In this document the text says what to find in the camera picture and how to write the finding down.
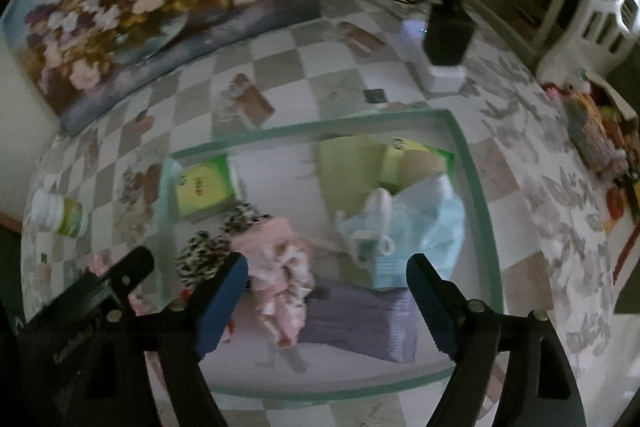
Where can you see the white power strip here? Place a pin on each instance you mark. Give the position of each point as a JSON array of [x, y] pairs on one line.
[[440, 74]]

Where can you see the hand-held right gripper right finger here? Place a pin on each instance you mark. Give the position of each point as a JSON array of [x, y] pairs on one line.
[[431, 312]]

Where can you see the purple cloth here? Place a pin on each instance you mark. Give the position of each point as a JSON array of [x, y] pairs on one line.
[[360, 319]]

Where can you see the pink scrunchie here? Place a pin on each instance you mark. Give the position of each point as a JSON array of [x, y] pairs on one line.
[[272, 267]]

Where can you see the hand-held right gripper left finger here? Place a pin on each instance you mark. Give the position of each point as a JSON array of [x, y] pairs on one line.
[[222, 307]]

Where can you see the black power adapter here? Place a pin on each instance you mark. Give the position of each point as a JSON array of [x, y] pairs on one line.
[[447, 32]]

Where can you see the light blue face mask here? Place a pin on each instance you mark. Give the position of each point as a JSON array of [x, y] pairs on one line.
[[420, 222]]

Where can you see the leopard print scrunchie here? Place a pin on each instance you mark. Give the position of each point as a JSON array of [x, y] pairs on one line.
[[205, 252]]

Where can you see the clear plastic box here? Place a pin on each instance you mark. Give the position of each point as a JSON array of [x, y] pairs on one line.
[[480, 227]]

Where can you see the light green cloth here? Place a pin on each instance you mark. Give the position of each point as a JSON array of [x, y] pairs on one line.
[[350, 172]]

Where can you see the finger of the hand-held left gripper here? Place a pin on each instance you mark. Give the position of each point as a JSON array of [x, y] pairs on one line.
[[125, 269]]

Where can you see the yellow-green packet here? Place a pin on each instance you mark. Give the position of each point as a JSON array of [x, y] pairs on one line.
[[202, 187]]

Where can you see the white-lidded green label bottle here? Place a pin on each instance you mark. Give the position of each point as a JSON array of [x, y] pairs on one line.
[[57, 213]]

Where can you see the colourful toy pile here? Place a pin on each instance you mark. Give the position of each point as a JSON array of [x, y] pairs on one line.
[[595, 132]]

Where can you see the white chair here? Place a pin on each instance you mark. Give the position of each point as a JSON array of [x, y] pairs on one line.
[[585, 32]]

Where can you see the green packet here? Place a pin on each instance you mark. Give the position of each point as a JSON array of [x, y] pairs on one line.
[[417, 159]]

